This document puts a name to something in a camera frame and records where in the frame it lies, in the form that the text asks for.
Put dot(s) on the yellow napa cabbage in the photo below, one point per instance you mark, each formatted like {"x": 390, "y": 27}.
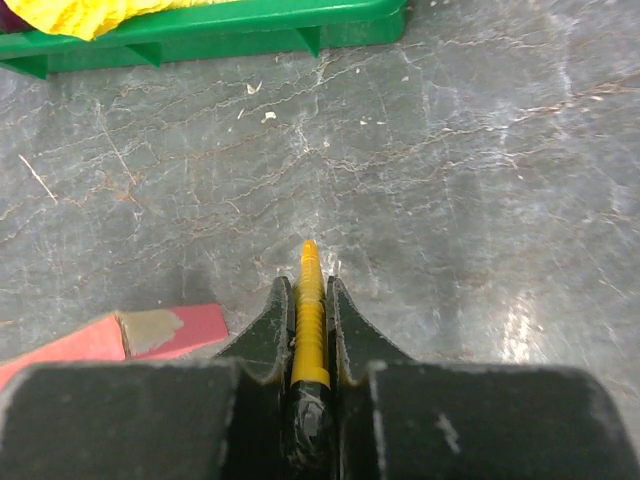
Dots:
{"x": 87, "y": 20}

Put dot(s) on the purple onion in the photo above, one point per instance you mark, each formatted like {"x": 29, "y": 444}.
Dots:
{"x": 11, "y": 22}

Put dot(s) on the pink express box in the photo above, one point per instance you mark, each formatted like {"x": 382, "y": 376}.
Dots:
{"x": 159, "y": 334}

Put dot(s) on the green plastic crate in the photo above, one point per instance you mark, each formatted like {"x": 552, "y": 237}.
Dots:
{"x": 237, "y": 28}

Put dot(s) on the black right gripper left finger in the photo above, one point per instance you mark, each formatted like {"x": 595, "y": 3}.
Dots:
{"x": 216, "y": 418}

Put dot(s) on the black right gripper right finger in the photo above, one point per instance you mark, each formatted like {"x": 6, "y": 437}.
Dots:
{"x": 398, "y": 418}

